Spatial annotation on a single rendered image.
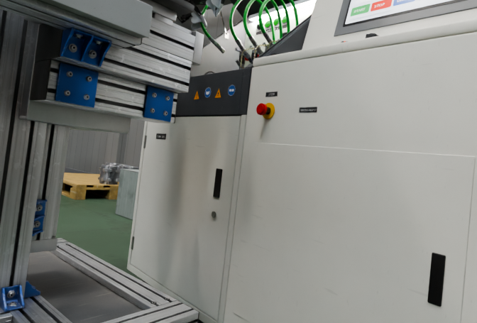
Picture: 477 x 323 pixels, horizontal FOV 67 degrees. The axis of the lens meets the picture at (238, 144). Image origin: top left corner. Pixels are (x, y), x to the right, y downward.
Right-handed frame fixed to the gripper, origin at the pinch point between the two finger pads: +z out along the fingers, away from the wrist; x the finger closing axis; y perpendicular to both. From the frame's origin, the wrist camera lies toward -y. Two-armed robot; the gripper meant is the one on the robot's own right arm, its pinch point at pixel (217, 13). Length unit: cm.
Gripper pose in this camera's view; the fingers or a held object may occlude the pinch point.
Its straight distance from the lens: 164.7
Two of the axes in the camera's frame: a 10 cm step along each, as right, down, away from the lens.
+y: -7.3, -1.1, -6.7
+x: 6.7, 0.5, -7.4
